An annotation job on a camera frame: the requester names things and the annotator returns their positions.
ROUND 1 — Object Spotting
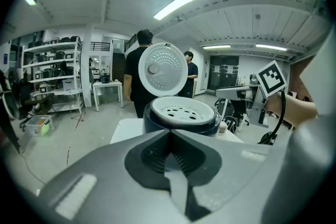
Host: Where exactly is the small white table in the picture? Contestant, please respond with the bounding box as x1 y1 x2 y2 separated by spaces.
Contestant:
92 80 124 112

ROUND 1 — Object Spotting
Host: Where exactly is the person's right forearm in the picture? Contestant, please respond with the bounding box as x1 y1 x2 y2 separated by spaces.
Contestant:
263 91 319 130

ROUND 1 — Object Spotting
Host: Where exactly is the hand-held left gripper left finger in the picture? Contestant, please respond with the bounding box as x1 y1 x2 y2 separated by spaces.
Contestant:
39 129 186 224

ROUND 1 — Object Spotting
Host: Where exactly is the dark double door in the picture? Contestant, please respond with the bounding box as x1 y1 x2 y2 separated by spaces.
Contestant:
207 55 240 91

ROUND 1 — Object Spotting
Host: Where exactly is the black and white backpack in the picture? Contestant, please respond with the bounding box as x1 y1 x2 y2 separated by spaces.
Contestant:
223 115 246 135

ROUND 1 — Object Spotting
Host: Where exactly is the white perforated steamer plate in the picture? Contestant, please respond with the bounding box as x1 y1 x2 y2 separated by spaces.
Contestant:
152 97 217 130

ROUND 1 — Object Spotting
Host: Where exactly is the clear plastic storage box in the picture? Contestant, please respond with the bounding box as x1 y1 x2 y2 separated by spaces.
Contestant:
24 114 56 138

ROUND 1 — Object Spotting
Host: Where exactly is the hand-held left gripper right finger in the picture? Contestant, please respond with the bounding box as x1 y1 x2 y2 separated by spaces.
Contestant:
165 129 271 212

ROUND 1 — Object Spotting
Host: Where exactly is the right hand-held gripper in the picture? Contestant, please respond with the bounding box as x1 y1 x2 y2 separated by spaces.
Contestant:
215 60 289 128

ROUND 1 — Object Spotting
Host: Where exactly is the navy blue rice cooker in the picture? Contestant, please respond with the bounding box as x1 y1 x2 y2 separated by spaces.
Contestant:
138 42 221 138

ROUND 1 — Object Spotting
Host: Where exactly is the black stair railing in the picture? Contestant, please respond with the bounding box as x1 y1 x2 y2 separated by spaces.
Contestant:
90 41 111 51

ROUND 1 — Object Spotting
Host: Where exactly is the yellow-green plastic item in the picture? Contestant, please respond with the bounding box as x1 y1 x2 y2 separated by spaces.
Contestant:
39 124 51 137

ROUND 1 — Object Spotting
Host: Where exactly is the white metal shelving unit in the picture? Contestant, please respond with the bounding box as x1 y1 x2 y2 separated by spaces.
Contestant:
22 36 85 116

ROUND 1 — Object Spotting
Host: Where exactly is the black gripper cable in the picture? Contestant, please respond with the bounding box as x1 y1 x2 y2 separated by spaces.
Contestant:
258 89 288 146

